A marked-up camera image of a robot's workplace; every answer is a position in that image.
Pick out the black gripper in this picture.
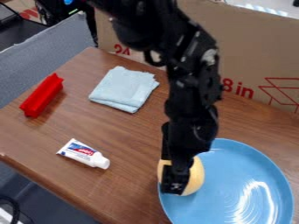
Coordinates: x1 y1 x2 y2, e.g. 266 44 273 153
159 75 223 196

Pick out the grey fabric partition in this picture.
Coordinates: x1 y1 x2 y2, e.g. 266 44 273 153
0 13 95 109

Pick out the white toothpaste tube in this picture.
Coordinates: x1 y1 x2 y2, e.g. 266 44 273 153
57 138 110 170

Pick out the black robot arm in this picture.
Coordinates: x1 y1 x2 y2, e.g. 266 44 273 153
87 0 223 196

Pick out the blue plate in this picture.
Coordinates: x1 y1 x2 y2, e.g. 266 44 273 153
159 138 296 224

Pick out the black cable loop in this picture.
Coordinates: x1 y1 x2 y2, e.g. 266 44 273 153
0 194 22 224

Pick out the black equipment in background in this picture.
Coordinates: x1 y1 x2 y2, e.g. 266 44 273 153
34 0 99 45

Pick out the cardboard box wall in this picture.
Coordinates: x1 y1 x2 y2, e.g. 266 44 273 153
90 0 299 114

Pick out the light blue folded cloth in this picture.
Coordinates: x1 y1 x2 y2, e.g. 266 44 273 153
89 66 159 114

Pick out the yellow ball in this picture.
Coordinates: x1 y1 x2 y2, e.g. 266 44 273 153
158 157 205 196

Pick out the red plastic block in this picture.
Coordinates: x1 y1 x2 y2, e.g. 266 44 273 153
21 73 63 118

